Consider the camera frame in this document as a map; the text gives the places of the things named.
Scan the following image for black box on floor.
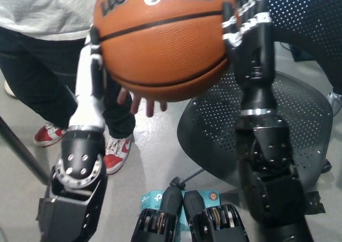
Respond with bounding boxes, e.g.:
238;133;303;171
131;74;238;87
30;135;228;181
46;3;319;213
290;44;321;63

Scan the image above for red white sneaker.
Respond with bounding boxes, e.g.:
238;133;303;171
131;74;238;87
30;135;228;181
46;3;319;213
103;134;134;175
33;122;69;147

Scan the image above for grey shirt of person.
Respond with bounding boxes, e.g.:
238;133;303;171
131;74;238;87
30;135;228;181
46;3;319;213
0;0;107;41

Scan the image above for black trousers of person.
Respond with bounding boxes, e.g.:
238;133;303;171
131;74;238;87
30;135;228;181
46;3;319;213
0;25;137;140

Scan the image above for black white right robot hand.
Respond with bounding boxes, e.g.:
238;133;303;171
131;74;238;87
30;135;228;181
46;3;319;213
221;0;277;87

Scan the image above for teal cardboard router box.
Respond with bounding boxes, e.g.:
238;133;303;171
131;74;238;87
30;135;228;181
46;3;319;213
141;190;221;242

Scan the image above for black perforated office chair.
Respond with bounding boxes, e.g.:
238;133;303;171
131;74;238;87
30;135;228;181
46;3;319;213
170;0;342;197

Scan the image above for black slanted table leg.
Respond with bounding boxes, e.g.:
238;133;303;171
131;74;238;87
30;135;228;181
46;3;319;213
0;118;51;185

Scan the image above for bare hand of person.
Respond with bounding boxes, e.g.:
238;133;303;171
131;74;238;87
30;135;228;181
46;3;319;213
116;88;168;118

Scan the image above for orange Wilson basketball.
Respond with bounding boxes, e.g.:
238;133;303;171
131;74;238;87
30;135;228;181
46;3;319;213
92;0;238;103

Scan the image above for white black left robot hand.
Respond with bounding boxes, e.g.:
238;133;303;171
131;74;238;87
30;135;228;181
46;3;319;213
75;25;106;100

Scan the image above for beige paper plate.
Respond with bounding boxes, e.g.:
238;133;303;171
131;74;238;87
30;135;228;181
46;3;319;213
4;80;17;98

